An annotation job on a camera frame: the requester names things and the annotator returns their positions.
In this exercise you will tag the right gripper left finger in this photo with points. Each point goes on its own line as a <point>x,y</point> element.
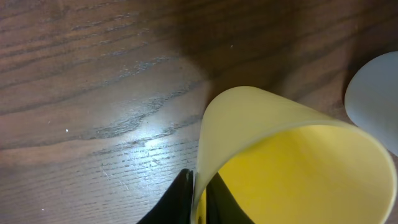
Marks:
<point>175,206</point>

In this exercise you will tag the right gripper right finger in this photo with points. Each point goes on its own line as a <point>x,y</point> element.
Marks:
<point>221,207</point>

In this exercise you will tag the yellow cup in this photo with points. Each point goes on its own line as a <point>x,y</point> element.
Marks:
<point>284,162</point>

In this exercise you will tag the grey cup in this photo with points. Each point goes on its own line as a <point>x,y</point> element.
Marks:
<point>371,99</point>

